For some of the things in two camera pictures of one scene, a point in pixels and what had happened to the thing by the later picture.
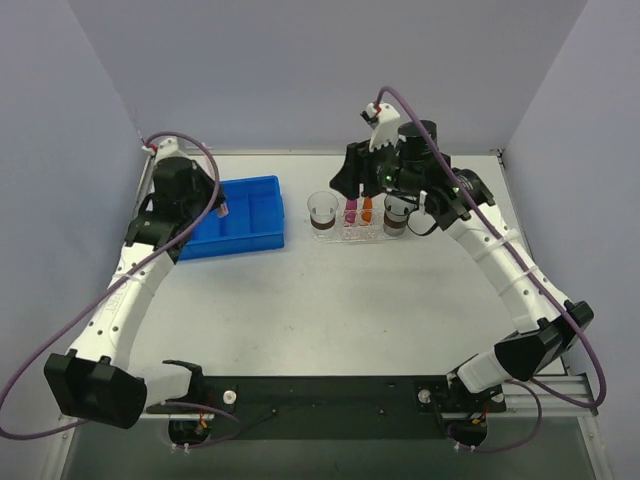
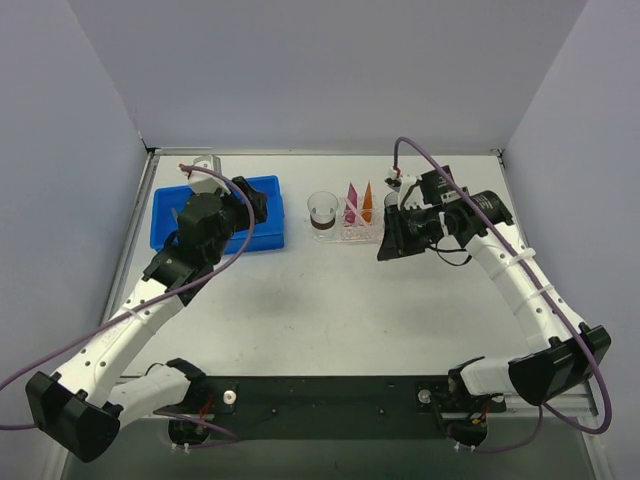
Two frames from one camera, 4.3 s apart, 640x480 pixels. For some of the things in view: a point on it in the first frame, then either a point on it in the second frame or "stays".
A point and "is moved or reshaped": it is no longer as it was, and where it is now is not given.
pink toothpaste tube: [351, 210] stays
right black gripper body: [357, 167] to [393, 233]
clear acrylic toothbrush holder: [362, 225] stays
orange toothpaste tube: [368, 208] stays
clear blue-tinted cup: [322, 206] stays
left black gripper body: [201, 185] to [250, 198]
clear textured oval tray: [341, 233] stays
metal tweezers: [223, 210] is moved or reshaped
